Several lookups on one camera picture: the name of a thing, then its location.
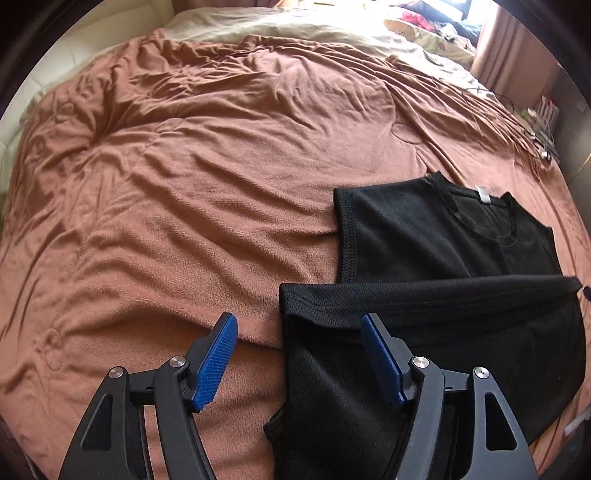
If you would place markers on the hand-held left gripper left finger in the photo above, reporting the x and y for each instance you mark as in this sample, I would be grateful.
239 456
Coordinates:
217 360

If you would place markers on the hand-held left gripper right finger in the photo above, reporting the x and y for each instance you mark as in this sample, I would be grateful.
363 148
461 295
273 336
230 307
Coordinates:
381 355

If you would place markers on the black mesh sleeveless shirt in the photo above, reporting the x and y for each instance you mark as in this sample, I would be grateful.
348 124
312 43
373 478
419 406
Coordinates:
438 240

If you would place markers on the pile of mixed clothes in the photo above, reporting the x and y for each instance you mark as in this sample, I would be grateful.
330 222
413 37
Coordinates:
429 18

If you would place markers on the brown fleece blanket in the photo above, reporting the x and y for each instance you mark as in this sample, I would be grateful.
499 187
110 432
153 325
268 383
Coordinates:
184 184

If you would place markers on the white shelf with boxes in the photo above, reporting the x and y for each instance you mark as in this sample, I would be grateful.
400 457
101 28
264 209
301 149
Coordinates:
542 113

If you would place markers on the pink curtain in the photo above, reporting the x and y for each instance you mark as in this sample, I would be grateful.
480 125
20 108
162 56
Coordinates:
508 55

